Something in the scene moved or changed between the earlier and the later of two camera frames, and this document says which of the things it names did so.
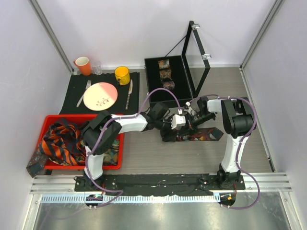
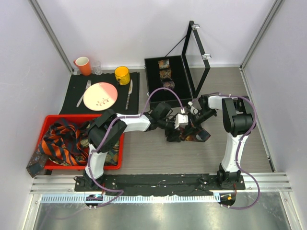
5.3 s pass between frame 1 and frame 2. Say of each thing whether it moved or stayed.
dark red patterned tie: moved
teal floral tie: stayed
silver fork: stayed
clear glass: stayed
